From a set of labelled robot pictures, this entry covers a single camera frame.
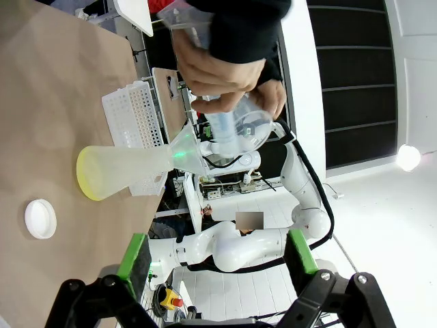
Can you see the clear plastic measuring beaker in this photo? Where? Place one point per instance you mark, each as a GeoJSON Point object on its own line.
{"type": "Point", "coordinates": [225, 133]}

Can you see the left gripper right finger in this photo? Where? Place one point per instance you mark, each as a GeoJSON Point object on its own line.
{"type": "Point", "coordinates": [302, 259]}

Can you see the white desk top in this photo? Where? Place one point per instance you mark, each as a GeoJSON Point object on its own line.
{"type": "Point", "coordinates": [136, 13]}

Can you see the clear plastic funnel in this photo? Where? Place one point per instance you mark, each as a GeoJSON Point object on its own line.
{"type": "Point", "coordinates": [186, 147]}

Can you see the white perforated plastic basket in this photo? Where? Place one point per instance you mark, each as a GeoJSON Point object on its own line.
{"type": "Point", "coordinates": [119, 112]}

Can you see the plywood board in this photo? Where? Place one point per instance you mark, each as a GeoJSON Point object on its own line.
{"type": "Point", "coordinates": [164, 112]}

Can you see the translucent conical flask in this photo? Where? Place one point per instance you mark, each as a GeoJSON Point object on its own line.
{"type": "Point", "coordinates": [112, 167]}

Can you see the white round lid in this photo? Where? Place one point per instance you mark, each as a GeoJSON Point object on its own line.
{"type": "Point", "coordinates": [40, 218]}

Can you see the yellow emergency stop button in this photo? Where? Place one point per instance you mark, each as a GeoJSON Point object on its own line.
{"type": "Point", "coordinates": [169, 299]}

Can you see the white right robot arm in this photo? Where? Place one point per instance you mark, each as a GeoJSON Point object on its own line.
{"type": "Point", "coordinates": [239, 249]}

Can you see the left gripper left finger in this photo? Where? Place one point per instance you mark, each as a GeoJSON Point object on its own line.
{"type": "Point", "coordinates": [133, 270]}

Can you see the round white ceiling lamp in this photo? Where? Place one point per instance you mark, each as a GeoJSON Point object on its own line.
{"type": "Point", "coordinates": [409, 157]}

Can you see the seated background person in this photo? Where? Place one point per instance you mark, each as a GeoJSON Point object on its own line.
{"type": "Point", "coordinates": [249, 220]}

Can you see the person's bare hand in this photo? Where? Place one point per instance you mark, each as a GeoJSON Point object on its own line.
{"type": "Point", "coordinates": [218, 78]}

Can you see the dark window panel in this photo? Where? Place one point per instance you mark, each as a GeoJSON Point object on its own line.
{"type": "Point", "coordinates": [355, 102]}

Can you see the person's black sleeved forearm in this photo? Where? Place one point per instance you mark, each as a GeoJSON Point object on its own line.
{"type": "Point", "coordinates": [246, 30]}

